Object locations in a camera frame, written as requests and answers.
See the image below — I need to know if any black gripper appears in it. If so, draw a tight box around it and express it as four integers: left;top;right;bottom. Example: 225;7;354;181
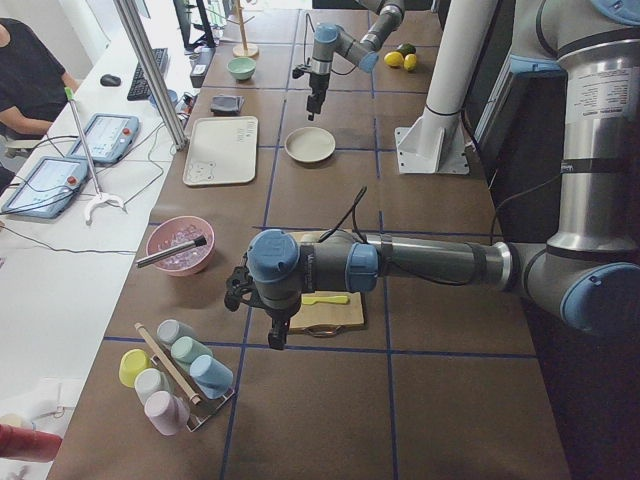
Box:
267;309;295;350
306;73;329;121

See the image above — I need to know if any beige round plate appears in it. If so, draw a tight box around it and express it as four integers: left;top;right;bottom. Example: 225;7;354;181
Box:
284;127;336;163

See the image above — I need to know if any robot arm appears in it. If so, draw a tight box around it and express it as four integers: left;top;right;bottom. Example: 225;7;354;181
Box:
296;0;405;121
225;1;639;350

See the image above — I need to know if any white bear tray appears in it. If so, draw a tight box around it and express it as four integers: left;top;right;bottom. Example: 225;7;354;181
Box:
183;116;259;187

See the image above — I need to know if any wooden cutting board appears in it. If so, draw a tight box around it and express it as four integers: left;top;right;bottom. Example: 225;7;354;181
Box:
287;229;369;338

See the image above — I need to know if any yellow plastic knife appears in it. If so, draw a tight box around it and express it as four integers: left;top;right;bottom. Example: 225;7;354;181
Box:
302;295;350;306

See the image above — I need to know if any blue cup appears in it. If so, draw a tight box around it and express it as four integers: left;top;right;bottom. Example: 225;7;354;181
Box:
189;355;234;399

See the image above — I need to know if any green bowl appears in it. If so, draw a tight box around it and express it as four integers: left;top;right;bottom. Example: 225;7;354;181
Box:
227;57;257;81

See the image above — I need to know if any grey folded cloth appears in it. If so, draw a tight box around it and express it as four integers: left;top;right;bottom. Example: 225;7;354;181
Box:
210;95;245;116

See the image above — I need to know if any green cup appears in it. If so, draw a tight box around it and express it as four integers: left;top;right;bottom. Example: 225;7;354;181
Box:
170;336;213;372

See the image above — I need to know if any wooden mug tree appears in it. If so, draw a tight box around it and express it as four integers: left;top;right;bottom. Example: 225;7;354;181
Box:
227;0;259;58

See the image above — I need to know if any yellow lemon near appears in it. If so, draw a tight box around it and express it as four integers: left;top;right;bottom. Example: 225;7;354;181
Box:
384;51;404;68

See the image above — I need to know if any yellow lemon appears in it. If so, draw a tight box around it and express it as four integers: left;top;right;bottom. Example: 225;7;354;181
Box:
403;53;418;72
384;51;404;68

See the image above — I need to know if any grey-blue cup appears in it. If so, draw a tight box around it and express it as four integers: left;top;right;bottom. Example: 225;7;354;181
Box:
156;319;198;348

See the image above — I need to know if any yellow lemon far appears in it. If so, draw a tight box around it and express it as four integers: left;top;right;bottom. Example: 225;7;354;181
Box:
403;53;418;72

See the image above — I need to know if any dark green avocado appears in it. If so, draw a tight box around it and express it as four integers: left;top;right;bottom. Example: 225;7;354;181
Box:
396;43;416;57

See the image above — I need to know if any white cup rack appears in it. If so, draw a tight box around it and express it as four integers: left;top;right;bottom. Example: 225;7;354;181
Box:
134;323;235;432

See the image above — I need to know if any black monitor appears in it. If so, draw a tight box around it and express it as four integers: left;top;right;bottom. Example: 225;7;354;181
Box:
173;0;216;53

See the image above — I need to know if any pink cup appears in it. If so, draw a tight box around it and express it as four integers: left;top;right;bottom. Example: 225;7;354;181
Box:
144;391;189;436

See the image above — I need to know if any white-grey cup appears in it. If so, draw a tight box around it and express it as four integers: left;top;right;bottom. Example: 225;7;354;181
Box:
134;368;173;405

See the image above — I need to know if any yellow cup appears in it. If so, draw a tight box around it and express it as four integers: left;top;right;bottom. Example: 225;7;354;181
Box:
118;349;151;388

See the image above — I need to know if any pink bowl with ice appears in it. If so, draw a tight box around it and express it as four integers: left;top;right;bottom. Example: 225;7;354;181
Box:
145;216;215;277

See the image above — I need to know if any black keyboard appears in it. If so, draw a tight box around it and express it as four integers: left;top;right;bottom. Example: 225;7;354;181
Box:
126;47;171;102

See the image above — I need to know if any far teach pendant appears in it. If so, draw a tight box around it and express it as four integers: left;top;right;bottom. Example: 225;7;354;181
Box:
84;113;140;165

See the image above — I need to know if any teach pendant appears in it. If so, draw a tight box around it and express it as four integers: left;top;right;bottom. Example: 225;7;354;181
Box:
84;113;140;165
1;157;89;220

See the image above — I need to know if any black computer mouse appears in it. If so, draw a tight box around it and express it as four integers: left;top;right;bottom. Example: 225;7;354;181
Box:
100;74;121;87

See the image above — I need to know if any white reacher grabber tool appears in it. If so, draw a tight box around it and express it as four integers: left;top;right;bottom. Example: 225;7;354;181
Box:
64;86;125;225

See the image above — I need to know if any red bottle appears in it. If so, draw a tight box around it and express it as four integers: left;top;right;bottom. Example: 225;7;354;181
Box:
1;424;62;463

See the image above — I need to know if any near teach pendant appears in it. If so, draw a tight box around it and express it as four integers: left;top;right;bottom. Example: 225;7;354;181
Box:
1;157;89;220

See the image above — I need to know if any seated person black shirt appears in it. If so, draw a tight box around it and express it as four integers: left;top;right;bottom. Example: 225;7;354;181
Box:
1;18;80;139

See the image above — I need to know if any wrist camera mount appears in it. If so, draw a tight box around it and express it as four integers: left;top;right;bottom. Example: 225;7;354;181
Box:
292;64;313;79
224;254;263;312

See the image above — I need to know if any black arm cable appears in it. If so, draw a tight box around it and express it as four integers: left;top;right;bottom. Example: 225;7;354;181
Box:
319;186;566;287
303;10;374;76

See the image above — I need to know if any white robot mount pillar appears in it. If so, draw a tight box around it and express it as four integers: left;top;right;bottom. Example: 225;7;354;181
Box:
395;0;498;175

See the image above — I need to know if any aluminium frame post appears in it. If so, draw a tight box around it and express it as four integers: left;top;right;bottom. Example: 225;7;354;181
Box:
114;0;188;151

